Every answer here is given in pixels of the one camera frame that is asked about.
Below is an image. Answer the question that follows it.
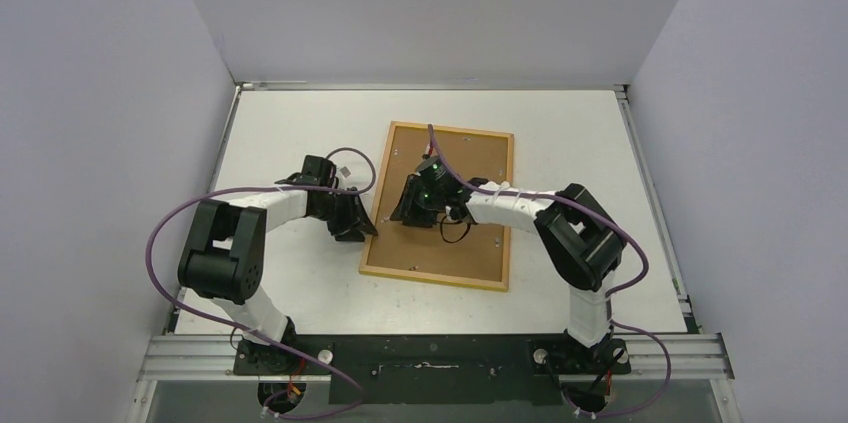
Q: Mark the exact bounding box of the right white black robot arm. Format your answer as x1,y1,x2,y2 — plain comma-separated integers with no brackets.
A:
390,173,628,372

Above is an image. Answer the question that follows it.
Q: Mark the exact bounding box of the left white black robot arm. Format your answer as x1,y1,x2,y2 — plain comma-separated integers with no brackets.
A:
177,155,378,374

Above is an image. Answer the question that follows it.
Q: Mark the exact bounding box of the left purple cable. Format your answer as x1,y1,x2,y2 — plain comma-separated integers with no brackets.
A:
144,146,379,421

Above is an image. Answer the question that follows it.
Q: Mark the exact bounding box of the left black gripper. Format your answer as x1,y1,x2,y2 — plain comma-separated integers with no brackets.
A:
312,188,376,242

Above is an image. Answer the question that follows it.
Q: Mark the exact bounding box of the brown frame backing board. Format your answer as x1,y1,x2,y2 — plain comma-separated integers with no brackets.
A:
366,127,510,283

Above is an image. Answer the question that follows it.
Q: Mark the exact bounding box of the aluminium front rail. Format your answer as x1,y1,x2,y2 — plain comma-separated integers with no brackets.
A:
138,334,734,382

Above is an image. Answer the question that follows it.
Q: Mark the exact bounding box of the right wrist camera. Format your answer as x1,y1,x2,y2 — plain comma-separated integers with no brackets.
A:
415,155,458,192

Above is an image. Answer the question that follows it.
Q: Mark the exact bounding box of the yellow wooden picture frame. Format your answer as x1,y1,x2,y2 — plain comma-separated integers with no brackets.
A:
357,120,517,294

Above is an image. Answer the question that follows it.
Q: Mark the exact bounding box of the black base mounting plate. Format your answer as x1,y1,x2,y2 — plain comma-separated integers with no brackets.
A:
232,333,631,406

